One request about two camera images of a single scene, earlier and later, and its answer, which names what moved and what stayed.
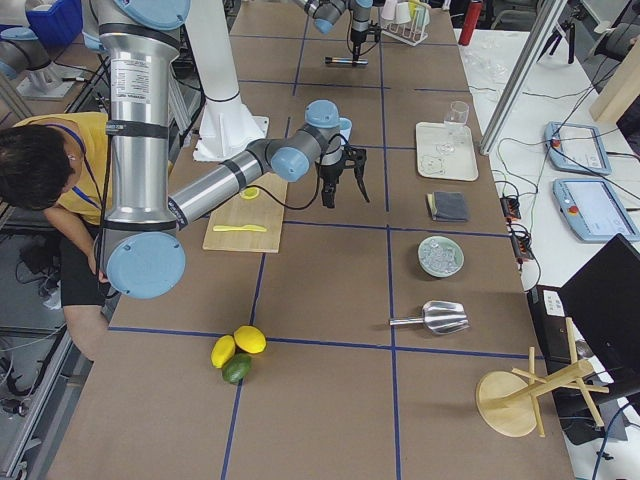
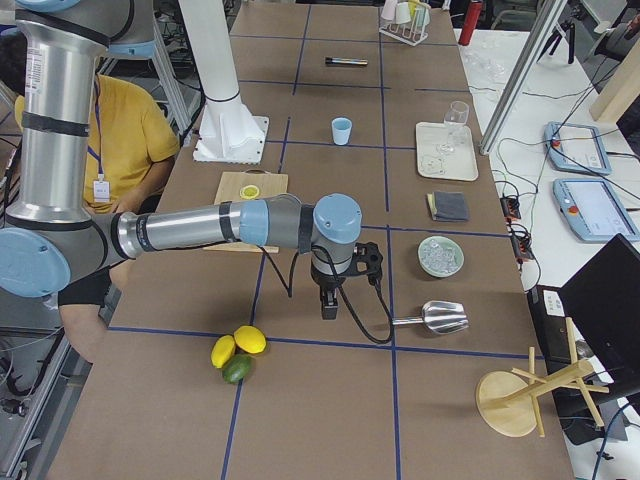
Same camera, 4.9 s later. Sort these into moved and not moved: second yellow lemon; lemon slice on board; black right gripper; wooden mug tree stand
Moved: black right gripper
Not moved: second yellow lemon; wooden mug tree stand; lemon slice on board
